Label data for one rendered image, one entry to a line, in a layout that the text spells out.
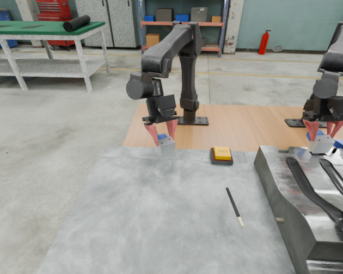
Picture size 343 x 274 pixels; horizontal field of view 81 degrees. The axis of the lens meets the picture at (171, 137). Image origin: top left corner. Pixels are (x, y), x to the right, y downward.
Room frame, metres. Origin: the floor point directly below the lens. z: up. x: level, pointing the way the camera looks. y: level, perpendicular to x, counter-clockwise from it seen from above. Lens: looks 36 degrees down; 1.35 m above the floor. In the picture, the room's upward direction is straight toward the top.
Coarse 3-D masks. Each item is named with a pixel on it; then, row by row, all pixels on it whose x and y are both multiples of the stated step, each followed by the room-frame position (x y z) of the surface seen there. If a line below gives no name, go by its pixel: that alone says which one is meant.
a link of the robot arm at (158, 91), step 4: (152, 80) 0.58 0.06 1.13; (156, 80) 0.58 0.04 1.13; (160, 80) 0.60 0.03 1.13; (156, 84) 0.58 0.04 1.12; (160, 84) 0.59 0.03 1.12; (156, 88) 0.57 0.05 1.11; (160, 88) 0.58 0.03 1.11; (156, 92) 0.57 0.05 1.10; (160, 92) 0.57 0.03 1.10; (152, 96) 0.56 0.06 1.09; (156, 96) 0.57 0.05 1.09
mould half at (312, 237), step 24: (264, 168) 0.49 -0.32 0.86; (288, 168) 0.46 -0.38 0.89; (312, 168) 0.46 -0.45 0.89; (336, 168) 0.46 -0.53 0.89; (288, 192) 0.37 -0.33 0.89; (336, 192) 0.37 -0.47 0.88; (288, 216) 0.30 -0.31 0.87; (312, 216) 0.26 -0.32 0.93; (288, 240) 0.26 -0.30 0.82; (312, 240) 0.21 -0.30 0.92; (336, 240) 0.21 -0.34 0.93; (312, 264) 0.19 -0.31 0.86; (336, 264) 0.19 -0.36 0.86
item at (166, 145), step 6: (162, 138) 0.54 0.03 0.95; (168, 138) 0.53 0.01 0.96; (162, 144) 0.50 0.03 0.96; (168, 144) 0.50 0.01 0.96; (174, 144) 0.51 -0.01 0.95; (162, 150) 0.49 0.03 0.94; (168, 150) 0.50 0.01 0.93; (174, 150) 0.51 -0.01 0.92; (162, 156) 0.49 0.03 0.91; (168, 156) 0.50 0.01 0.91
